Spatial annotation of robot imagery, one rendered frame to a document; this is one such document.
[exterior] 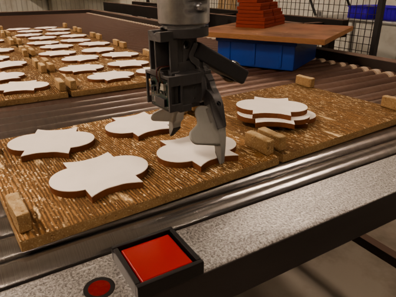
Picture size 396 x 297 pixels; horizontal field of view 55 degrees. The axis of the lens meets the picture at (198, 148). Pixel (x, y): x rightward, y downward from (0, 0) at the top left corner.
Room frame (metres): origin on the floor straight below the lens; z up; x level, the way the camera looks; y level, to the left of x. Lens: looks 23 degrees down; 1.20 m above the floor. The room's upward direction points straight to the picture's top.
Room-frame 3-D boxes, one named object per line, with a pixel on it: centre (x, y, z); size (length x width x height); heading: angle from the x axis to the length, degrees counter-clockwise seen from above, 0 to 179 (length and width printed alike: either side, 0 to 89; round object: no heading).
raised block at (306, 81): (1.07, -0.30, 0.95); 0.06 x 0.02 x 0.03; 34
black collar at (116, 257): (0.34, 0.05, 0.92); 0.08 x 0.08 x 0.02; 31
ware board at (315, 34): (1.60, -0.31, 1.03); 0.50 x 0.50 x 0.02; 60
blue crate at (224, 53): (1.54, -0.28, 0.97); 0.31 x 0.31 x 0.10; 60
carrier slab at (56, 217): (0.61, 0.13, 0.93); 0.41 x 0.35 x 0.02; 125
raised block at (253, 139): (0.61, -0.11, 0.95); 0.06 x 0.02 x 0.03; 35
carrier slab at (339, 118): (0.85, -0.22, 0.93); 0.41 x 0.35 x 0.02; 124
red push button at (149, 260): (0.34, 0.05, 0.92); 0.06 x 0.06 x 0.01; 31
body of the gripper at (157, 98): (0.58, 0.03, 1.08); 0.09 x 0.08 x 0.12; 125
